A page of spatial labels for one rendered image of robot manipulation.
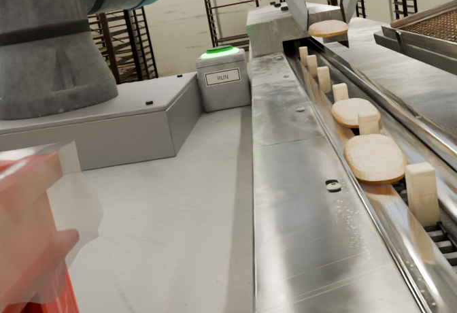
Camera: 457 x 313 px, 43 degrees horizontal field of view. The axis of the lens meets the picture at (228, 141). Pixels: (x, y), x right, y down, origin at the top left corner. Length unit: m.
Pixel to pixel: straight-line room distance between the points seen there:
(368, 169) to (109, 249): 0.18
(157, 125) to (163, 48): 7.11
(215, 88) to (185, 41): 6.86
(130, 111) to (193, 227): 0.23
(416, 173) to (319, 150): 0.10
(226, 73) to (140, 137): 0.24
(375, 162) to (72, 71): 0.43
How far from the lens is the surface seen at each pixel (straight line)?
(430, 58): 0.62
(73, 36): 0.72
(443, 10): 0.83
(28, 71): 0.70
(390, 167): 0.36
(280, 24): 1.06
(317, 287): 0.23
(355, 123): 0.49
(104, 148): 0.63
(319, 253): 0.25
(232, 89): 0.82
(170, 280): 0.35
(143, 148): 0.62
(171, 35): 7.69
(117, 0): 0.79
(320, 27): 0.58
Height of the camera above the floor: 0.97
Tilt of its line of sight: 14 degrees down
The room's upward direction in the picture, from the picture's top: 11 degrees counter-clockwise
